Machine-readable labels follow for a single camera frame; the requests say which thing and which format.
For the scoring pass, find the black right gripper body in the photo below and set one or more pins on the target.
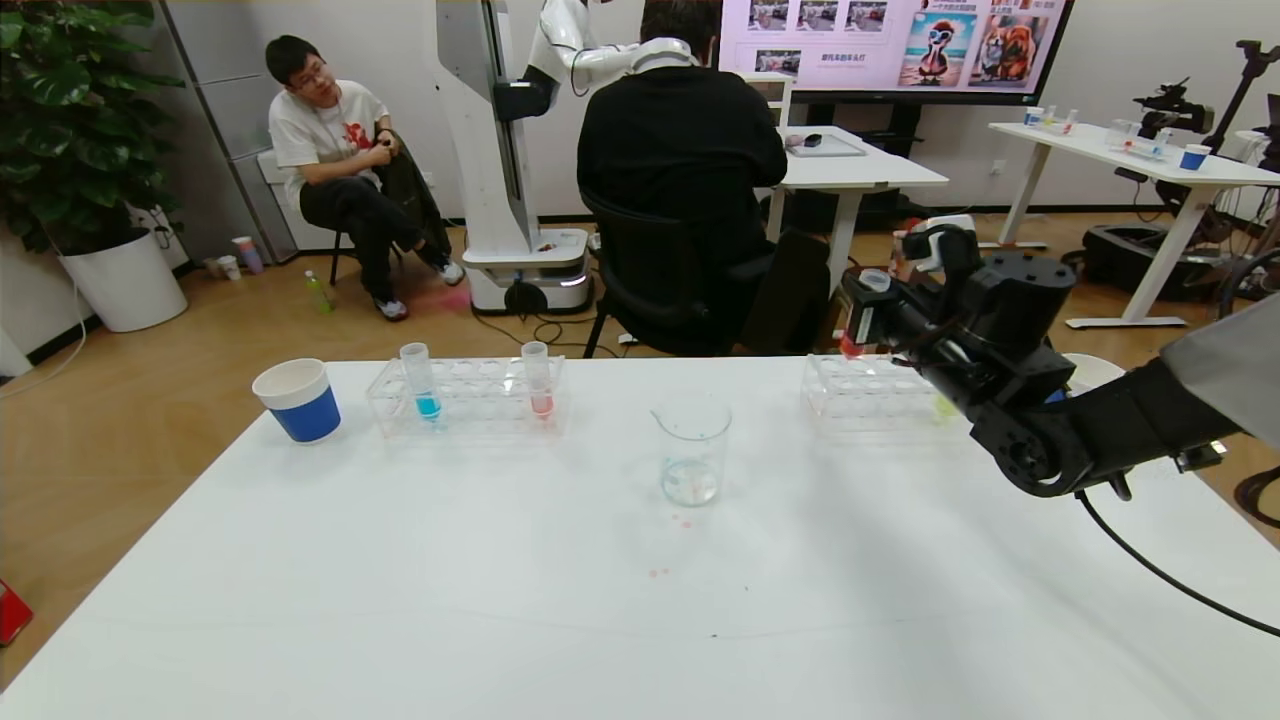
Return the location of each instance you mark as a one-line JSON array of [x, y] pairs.
[[864, 319]]

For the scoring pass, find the white low cabinet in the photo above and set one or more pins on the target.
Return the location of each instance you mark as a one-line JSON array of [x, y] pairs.
[[272, 190]]

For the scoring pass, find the grey tall cabinet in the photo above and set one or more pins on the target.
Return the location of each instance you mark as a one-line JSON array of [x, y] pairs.
[[215, 100]]

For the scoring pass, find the black tripod stand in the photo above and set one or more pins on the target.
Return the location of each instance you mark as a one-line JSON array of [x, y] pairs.
[[1245, 80]]

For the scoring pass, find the large display screen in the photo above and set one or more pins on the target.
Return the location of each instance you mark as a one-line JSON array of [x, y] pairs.
[[890, 50]]

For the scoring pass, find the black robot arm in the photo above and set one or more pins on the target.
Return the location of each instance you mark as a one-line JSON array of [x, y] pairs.
[[1170, 105]]

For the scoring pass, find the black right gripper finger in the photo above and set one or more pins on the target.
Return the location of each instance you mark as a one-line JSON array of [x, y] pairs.
[[912, 303], [852, 340]]

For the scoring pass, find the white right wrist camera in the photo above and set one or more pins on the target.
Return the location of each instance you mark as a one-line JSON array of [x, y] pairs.
[[940, 240]]

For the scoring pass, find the red pigment test tube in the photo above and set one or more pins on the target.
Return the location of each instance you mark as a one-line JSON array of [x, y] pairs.
[[875, 280]]

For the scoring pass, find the green plastic bottle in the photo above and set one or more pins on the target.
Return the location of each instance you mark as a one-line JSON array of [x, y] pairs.
[[318, 293]]

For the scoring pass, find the small blue white cup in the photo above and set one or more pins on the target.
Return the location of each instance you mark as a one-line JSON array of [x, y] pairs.
[[1194, 160]]

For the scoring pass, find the red flat object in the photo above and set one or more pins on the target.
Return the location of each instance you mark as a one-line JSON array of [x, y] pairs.
[[12, 612]]

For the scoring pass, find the small clear tube rack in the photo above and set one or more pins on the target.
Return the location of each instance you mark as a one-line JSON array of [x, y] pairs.
[[1140, 145]]

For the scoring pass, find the long white desk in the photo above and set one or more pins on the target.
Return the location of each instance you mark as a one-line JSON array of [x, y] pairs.
[[1130, 160]]

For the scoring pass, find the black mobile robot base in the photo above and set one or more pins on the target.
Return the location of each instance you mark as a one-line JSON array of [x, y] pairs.
[[1140, 260]]

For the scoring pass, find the grey tablet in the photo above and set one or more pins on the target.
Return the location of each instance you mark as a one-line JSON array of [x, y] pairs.
[[835, 147]]

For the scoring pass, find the blue white paper cup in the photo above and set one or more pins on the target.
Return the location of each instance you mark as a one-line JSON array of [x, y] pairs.
[[300, 405], [1095, 370]]

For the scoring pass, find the pink pigment test tube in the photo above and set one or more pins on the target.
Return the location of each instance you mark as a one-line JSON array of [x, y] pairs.
[[540, 390]]

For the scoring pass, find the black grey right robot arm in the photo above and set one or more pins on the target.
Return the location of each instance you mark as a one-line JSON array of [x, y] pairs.
[[1120, 420]]

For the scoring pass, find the blue pigment test tube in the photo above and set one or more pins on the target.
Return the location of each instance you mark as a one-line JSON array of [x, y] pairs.
[[422, 390]]

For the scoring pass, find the black swivel chair base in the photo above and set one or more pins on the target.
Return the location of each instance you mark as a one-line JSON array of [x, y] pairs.
[[915, 212]]

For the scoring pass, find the white humanoid robot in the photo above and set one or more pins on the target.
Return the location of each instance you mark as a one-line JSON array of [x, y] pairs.
[[480, 150]]

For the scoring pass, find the white planter pot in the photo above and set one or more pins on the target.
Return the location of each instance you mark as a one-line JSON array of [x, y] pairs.
[[125, 285]]

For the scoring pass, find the small white desk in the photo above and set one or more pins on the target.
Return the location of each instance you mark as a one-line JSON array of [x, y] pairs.
[[860, 170]]

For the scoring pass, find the white desktop shelf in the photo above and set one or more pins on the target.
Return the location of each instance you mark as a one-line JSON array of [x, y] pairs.
[[775, 95]]

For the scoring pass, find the glass beaker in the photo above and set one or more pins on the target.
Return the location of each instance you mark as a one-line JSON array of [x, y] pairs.
[[692, 450]]

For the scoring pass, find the white neck band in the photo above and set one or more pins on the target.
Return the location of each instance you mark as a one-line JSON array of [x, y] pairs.
[[665, 52]]

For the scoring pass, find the man in black sweater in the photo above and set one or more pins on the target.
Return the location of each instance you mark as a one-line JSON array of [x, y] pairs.
[[680, 150]]

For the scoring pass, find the black office chair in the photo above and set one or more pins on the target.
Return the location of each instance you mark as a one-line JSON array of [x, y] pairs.
[[650, 285]]

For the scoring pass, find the man in white shirt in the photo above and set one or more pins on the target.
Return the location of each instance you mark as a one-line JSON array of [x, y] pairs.
[[330, 130]]

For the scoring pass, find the clear acrylic tube rack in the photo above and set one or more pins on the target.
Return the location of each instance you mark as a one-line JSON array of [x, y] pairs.
[[470, 400], [850, 400]]

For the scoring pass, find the pink drink cup with straw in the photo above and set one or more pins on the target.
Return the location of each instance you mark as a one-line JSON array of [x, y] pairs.
[[899, 255]]

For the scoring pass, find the green potted plant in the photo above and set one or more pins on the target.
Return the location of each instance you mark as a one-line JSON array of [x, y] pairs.
[[70, 120]]

